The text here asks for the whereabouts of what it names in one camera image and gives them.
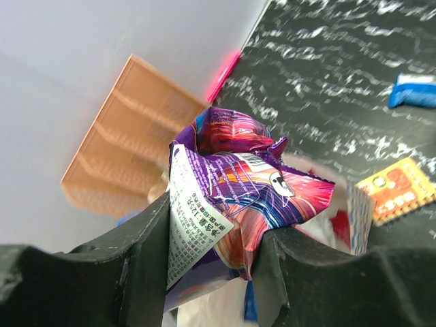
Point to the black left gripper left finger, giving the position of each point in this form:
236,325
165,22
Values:
116,279

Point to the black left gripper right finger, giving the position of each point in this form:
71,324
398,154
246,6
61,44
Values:
405,285

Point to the white checkered paper bag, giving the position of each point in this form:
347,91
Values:
298,281

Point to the purple Fox's bag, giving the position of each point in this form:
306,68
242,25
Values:
228,186

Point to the magenta silver snack bag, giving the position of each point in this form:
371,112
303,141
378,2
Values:
340,226

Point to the orange plastic file organizer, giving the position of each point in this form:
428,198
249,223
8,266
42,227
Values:
121,166

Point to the orange cracker pack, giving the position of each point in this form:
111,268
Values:
397,190

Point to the blue wafer bar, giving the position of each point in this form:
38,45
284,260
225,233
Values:
413,90

